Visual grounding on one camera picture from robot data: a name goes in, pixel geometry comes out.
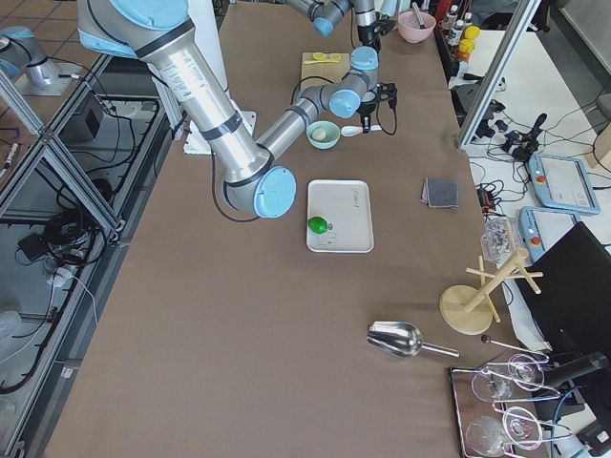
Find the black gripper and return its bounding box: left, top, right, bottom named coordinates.
left=358, top=83, right=397, bottom=134
left=358, top=21, right=388, bottom=52

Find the white ceramic spoon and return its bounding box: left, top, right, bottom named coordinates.
left=341, top=125, right=382, bottom=137

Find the white steamed bun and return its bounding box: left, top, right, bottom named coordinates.
left=311, top=128, right=327, bottom=142

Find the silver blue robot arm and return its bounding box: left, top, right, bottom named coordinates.
left=77, top=0, right=394, bottom=219
left=284, top=0, right=395, bottom=52

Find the pink mixing bowl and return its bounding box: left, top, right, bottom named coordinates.
left=397, top=10, right=436, bottom=44

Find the mint green bowl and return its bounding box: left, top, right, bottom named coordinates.
left=305, top=120, right=341, bottom=150

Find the lemon slice stack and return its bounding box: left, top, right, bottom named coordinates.
left=324, top=53, right=342, bottom=61

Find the wooden cutting board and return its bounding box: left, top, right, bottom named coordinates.
left=300, top=52, right=350, bottom=89

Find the yellow plastic knife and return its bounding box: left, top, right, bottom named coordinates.
left=303, top=56, right=341, bottom=65

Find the white rabbit print tray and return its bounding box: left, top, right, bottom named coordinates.
left=305, top=179, right=374, bottom=253

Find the grey folded cloth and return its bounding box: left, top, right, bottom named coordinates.
left=421, top=177, right=459, bottom=209

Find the green lime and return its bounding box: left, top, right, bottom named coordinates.
left=307, top=216, right=329, bottom=235

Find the clear glass jar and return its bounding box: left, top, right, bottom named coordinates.
left=480, top=217, right=524, bottom=264

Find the blue teach pendant lower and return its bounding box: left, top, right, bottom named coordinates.
left=518, top=206, right=581, bottom=261

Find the blue teach pendant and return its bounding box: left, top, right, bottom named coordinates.
left=527, top=154, right=600, bottom=215
left=518, top=206, right=581, bottom=261

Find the blue teach pendant upper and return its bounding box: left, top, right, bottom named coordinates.
left=527, top=154, right=600, bottom=215

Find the wooden mug tree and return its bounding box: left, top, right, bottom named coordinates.
left=439, top=219, right=543, bottom=335

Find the metal scoop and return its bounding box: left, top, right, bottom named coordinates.
left=367, top=321, right=460, bottom=358

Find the black monitor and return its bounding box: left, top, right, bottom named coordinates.
left=516, top=222, right=610, bottom=355

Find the aluminium frame post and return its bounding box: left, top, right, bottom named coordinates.
left=456, top=0, right=540, bottom=151

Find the wire glass rack tray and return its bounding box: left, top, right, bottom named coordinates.
left=449, top=353, right=572, bottom=457

